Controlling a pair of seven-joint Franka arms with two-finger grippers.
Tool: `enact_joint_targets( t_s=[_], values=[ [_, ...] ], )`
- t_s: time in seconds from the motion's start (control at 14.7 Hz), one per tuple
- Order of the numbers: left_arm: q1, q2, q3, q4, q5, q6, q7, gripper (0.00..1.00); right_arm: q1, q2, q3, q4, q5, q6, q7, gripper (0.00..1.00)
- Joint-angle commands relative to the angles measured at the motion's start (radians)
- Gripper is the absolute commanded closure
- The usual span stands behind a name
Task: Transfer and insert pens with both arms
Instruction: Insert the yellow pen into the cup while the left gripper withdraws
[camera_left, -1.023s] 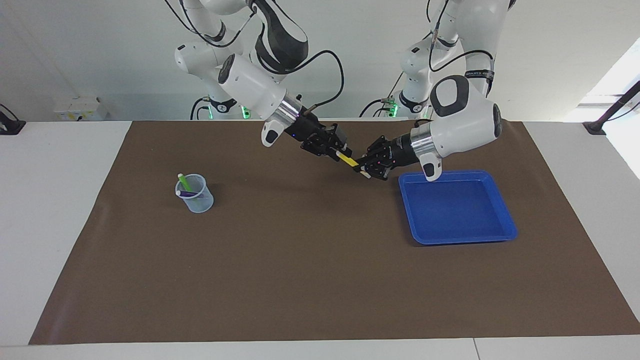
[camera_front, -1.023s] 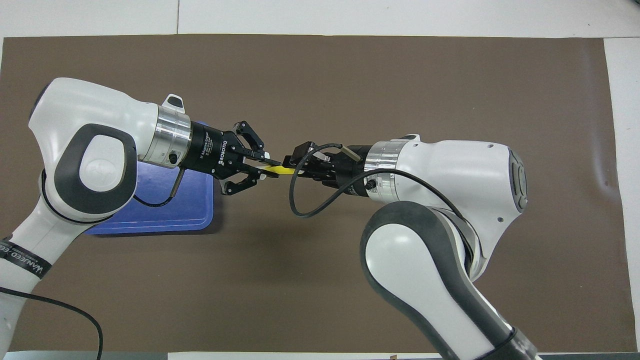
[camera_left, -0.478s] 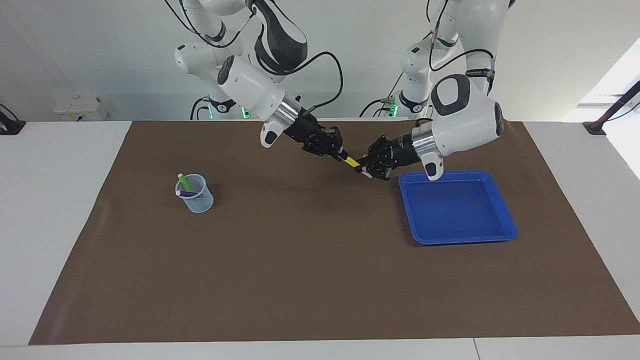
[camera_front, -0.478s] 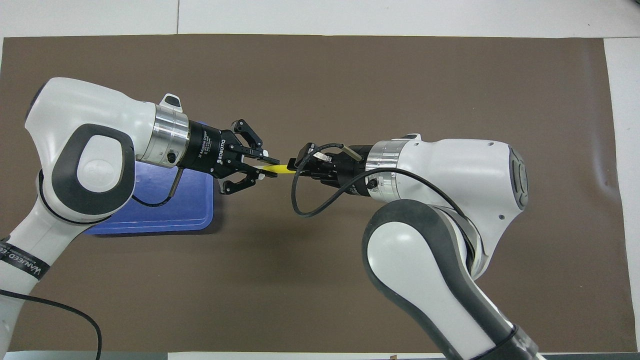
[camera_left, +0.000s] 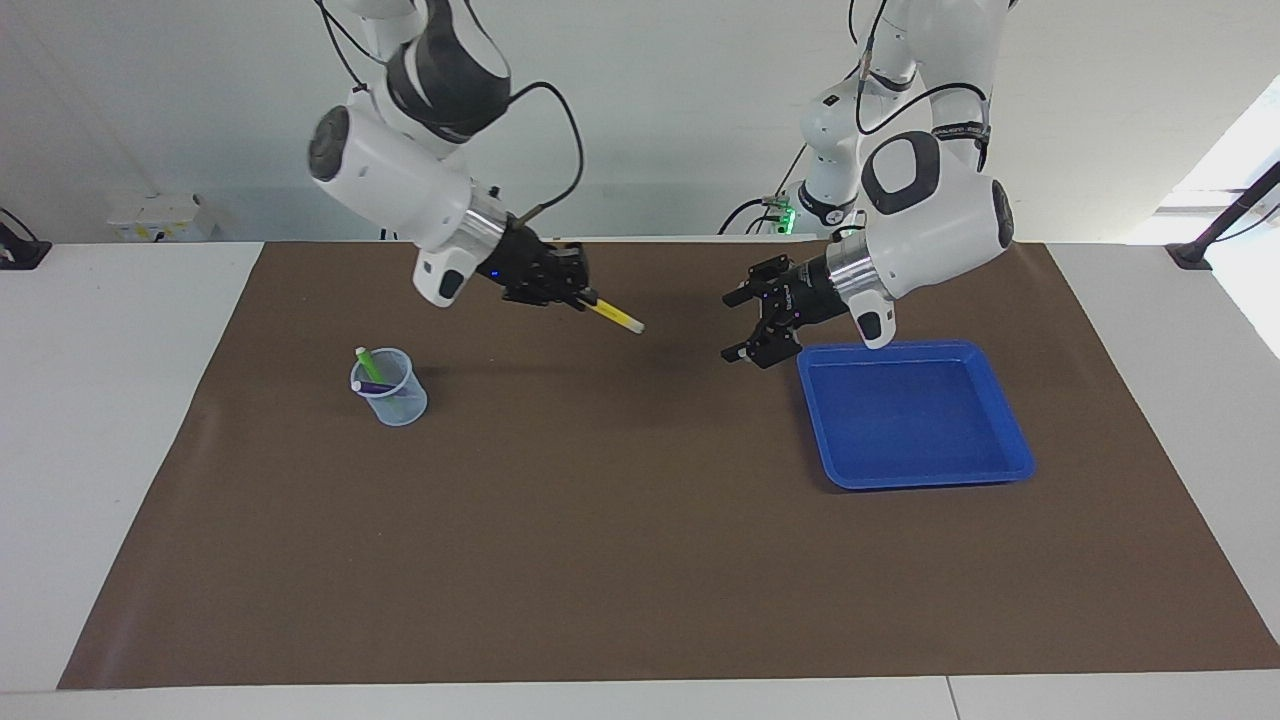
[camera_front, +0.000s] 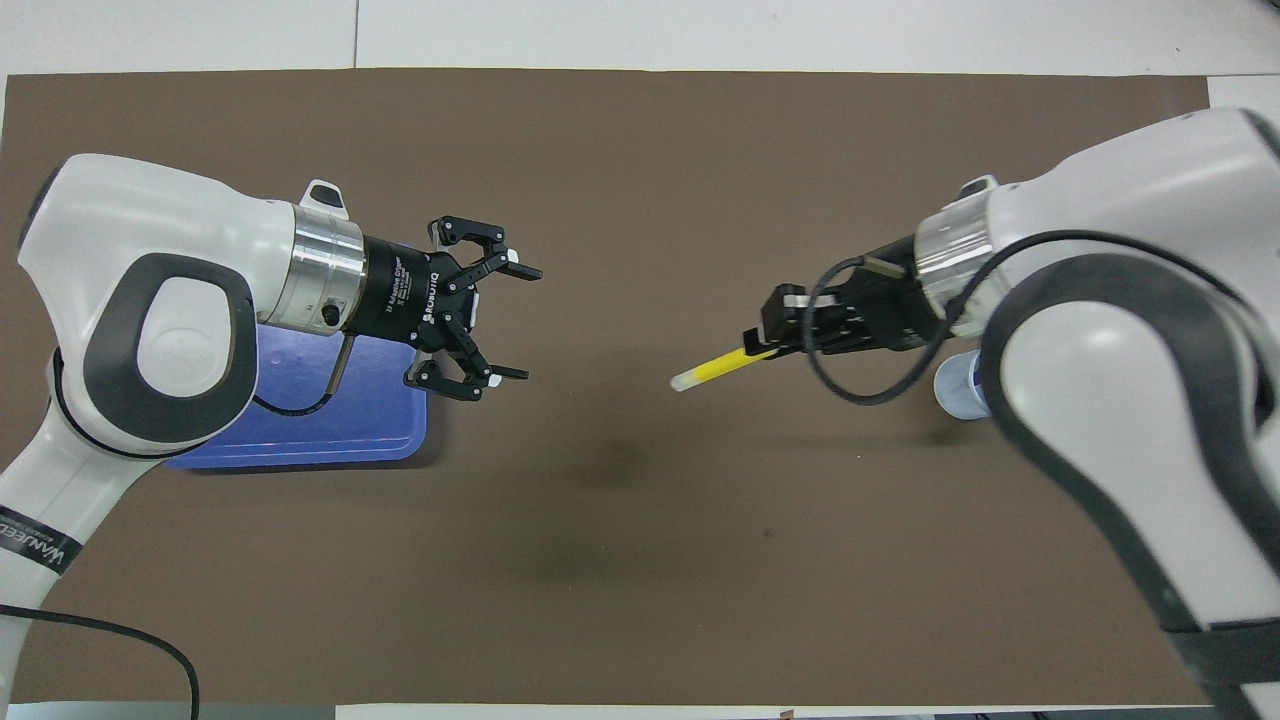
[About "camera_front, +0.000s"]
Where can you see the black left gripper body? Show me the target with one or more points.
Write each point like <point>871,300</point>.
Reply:
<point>410,295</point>

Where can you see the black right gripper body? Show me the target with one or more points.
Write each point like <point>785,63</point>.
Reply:
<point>880,305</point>

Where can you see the yellow pen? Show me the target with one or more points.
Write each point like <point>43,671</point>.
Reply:
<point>715,368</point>

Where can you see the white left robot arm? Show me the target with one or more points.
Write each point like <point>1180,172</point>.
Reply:
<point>150,220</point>

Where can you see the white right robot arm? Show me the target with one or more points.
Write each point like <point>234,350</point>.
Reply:
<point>1130,200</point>

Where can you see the translucent plastic cup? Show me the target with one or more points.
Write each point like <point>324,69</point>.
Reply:
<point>955,390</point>

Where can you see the blue plastic tray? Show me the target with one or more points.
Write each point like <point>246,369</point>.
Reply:
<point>350,430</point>

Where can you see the brown table mat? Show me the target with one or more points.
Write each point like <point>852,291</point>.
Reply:
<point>700,550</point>

